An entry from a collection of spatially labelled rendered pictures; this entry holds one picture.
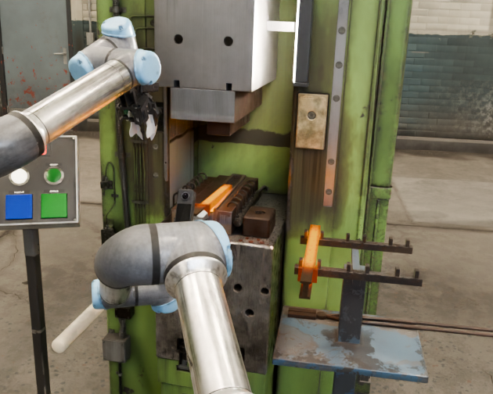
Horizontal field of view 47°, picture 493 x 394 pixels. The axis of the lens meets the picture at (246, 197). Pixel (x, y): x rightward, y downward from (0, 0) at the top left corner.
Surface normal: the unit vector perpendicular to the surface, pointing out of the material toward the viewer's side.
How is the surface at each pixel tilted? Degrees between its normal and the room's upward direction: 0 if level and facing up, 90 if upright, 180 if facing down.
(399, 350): 0
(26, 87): 90
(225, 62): 90
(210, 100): 90
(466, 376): 0
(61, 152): 60
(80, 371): 0
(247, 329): 90
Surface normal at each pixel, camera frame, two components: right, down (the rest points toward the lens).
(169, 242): 0.22, -0.44
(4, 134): 0.37, -0.30
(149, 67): 0.84, 0.19
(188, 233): 0.10, -0.75
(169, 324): -0.21, 0.29
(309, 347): 0.04, -0.95
